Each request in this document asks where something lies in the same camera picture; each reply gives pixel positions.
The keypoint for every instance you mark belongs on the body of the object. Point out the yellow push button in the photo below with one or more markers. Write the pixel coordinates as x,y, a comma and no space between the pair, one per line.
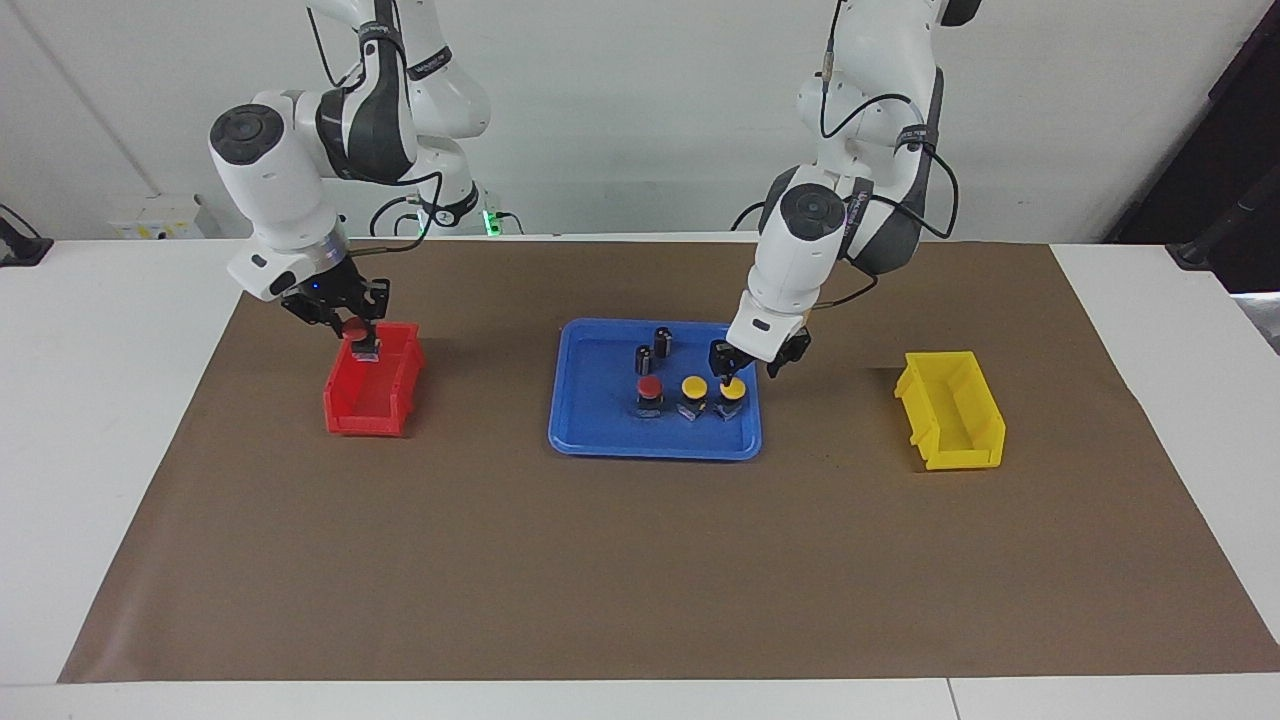
694,387
734,392

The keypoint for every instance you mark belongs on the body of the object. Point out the white wall outlet box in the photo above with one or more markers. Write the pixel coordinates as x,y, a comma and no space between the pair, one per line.
155,215

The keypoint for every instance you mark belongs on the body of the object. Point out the black cylindrical capacitor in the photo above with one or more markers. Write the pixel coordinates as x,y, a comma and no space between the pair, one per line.
644,360
663,342

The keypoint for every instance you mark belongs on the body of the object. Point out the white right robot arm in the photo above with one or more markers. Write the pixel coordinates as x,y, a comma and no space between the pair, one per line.
275,170

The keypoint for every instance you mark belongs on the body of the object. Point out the red plastic bin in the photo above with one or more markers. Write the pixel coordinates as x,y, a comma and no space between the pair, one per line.
372,395

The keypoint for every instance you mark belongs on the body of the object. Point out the brown paper mat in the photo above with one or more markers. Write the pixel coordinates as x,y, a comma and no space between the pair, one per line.
640,570

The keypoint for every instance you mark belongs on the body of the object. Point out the yellow plastic bin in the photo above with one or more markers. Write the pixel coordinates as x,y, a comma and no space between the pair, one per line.
955,415

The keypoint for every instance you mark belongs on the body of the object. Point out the black tripod stand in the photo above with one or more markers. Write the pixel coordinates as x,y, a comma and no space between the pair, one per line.
1225,225

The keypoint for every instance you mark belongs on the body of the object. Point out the blue plastic tray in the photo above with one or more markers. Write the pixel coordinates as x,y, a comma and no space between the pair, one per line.
620,435

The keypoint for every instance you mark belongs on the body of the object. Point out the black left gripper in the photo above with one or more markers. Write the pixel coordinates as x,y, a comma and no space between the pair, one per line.
795,345

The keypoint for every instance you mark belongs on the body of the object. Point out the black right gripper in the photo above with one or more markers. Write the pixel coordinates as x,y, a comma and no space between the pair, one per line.
325,295

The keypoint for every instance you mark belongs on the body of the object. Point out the red push button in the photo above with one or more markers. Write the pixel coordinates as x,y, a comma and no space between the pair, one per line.
650,387
356,328

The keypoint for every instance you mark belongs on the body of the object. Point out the black table clamp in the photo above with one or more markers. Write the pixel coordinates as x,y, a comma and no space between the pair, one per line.
20,245

